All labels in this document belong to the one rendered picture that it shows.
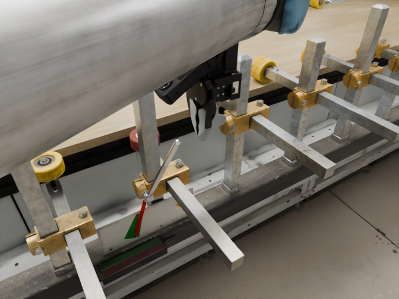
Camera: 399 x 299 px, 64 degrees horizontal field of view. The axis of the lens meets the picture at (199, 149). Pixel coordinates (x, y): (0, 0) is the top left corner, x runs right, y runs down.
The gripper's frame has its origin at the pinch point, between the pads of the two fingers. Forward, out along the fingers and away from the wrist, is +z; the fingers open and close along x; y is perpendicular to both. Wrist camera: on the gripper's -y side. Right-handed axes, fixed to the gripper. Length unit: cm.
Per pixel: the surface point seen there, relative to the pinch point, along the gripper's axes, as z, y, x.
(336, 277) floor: 100, 71, -9
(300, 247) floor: 100, 68, 12
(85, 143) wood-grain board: 11.2, -19.2, 26.5
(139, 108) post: -6.6, -10.1, 6.2
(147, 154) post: 5.2, -9.7, 6.2
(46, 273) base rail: 30.5, -37.5, 7.5
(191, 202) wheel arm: 14.4, -4.2, -3.6
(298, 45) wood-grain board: 10, 83, 51
